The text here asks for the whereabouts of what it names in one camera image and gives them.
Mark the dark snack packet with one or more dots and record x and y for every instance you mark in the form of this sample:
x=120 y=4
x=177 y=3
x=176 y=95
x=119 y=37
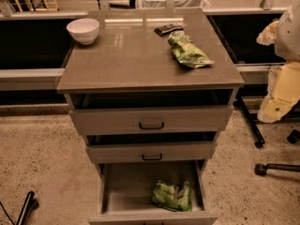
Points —
x=167 y=29

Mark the white ceramic bowl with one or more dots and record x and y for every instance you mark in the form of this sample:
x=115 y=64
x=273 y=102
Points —
x=84 y=31

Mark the black chair caster leg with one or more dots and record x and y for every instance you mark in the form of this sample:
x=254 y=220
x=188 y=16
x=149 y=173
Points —
x=261 y=169

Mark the middle grey drawer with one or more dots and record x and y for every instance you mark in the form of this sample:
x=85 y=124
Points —
x=147 y=152

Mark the green chip bag on counter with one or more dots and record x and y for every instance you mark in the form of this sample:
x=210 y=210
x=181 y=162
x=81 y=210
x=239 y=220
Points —
x=186 y=52

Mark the black stand leg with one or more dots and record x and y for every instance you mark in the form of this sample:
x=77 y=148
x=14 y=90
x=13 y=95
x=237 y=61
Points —
x=30 y=203

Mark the white wire basket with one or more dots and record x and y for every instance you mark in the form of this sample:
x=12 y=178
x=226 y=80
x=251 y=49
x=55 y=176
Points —
x=143 y=4

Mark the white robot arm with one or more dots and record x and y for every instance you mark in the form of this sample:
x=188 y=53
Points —
x=283 y=91

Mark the black table leg frame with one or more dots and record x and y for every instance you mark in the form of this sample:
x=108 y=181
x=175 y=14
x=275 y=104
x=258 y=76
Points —
x=256 y=132

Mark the black caster wheel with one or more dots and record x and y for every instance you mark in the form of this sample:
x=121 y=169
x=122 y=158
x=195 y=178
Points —
x=294 y=137

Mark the grey drawer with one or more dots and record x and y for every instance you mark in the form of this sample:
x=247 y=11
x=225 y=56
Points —
x=147 y=152
x=125 y=196
x=150 y=120

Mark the green rice chip bag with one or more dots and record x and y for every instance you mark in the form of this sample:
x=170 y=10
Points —
x=172 y=197

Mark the bottom grey drawer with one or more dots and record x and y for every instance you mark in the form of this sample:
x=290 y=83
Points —
x=125 y=196

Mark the grey drawer cabinet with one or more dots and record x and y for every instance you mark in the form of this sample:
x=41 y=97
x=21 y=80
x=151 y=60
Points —
x=130 y=66

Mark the top grey drawer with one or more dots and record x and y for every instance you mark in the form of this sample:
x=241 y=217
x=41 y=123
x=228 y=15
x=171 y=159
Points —
x=150 y=120

